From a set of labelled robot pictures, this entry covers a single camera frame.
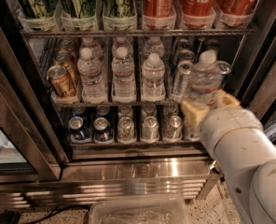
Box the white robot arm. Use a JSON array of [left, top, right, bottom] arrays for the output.
[[181, 90, 276, 224]]

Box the middle green can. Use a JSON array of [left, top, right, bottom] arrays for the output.
[[57, 0, 100, 20]]

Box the middle silver slim can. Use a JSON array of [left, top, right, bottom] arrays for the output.
[[172, 49, 196, 68]]

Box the middle gold can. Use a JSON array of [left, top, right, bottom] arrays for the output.
[[53, 51, 78, 87]]

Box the gold can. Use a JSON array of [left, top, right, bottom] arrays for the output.
[[47, 65, 76, 98], [53, 51, 78, 87], [58, 38, 77, 59]]

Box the water bottle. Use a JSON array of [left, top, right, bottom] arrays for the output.
[[80, 37, 104, 60], [77, 48, 108, 104], [112, 47, 136, 103], [112, 36, 133, 56], [187, 49, 221, 105], [142, 53, 166, 102]]

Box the front green silver can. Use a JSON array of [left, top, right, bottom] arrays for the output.
[[117, 117, 135, 143]]

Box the brown drink bottle white cap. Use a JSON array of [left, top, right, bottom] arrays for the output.
[[184, 119, 200, 141]]

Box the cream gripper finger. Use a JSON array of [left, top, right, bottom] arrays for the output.
[[181, 99, 210, 132], [217, 90, 240, 107]]

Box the front silver slim can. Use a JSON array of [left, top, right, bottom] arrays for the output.
[[172, 61, 193, 102]]

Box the silver slim can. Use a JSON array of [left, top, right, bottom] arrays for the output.
[[172, 61, 193, 102], [172, 49, 196, 68]]

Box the left glass fridge door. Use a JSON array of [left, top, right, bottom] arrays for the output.
[[0, 7, 62, 185]]

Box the front right silver can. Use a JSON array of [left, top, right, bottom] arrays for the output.
[[163, 115, 183, 140]]

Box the upper wire shelf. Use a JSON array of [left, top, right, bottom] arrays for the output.
[[21, 29, 255, 38]]

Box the wire shelf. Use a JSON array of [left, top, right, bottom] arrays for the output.
[[53, 100, 180, 107], [21, 29, 255, 38]]

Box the clear plastic bin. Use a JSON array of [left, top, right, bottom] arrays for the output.
[[89, 194, 189, 224]]

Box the left red cola can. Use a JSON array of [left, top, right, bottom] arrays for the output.
[[144, 0, 173, 18]]

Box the right green can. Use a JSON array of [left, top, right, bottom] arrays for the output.
[[104, 0, 134, 18]]

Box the middle wire shelf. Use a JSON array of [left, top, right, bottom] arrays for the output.
[[53, 100, 180, 107]]

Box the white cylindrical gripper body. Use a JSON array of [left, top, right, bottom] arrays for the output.
[[200, 105, 265, 161]]

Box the front gold can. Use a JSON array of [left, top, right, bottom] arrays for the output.
[[47, 65, 76, 98]]

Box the stainless steel display fridge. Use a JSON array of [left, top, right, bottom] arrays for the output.
[[0, 0, 276, 209]]

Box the black cable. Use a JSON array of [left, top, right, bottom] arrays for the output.
[[20, 204, 91, 224]]

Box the open glass fridge door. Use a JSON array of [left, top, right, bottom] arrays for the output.
[[241, 34, 276, 144]]

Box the rear gold can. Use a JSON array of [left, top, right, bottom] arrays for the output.
[[58, 38, 77, 59]]

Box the front blue silver can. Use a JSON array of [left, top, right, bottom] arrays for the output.
[[217, 61, 232, 87]]

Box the front left blue can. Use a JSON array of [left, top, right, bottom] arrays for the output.
[[68, 117, 90, 140]]

